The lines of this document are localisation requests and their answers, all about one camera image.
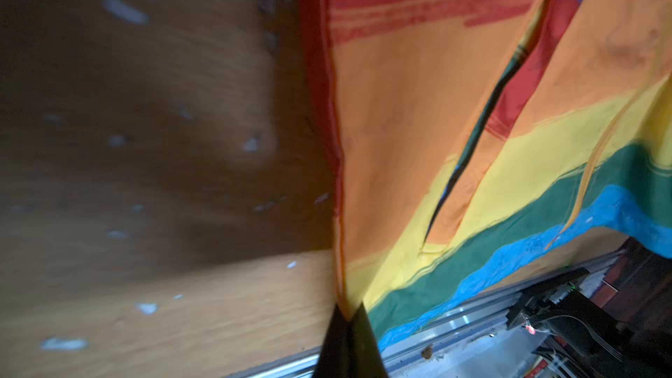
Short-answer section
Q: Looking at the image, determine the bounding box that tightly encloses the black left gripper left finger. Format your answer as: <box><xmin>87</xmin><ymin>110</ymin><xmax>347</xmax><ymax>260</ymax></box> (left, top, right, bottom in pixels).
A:
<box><xmin>313</xmin><ymin>306</ymin><xmax>350</xmax><ymax>378</ymax></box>

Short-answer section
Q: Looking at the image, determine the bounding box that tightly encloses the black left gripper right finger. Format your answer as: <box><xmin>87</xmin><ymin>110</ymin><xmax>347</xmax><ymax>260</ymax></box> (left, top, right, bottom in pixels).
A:
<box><xmin>348</xmin><ymin>304</ymin><xmax>389</xmax><ymax>378</ymax></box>

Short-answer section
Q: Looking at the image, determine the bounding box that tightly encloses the rainbow striped hooded jacket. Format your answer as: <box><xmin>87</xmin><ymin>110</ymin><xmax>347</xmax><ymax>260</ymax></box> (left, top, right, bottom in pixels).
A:
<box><xmin>299</xmin><ymin>0</ymin><xmax>671</xmax><ymax>349</ymax></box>

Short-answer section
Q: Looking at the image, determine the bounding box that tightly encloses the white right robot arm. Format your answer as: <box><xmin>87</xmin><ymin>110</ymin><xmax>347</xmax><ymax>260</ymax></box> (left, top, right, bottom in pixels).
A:
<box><xmin>537</xmin><ymin>290</ymin><xmax>671</xmax><ymax>377</ymax></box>

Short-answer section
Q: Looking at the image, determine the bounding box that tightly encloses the aluminium front frame rail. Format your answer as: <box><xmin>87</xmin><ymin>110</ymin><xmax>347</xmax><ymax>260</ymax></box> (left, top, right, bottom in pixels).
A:
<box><xmin>225</xmin><ymin>248</ymin><xmax>626</xmax><ymax>378</ymax></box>

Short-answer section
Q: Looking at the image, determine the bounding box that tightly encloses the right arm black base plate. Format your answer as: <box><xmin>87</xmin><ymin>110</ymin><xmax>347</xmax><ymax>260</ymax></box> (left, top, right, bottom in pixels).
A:
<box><xmin>506</xmin><ymin>268</ymin><xmax>635</xmax><ymax>344</ymax></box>

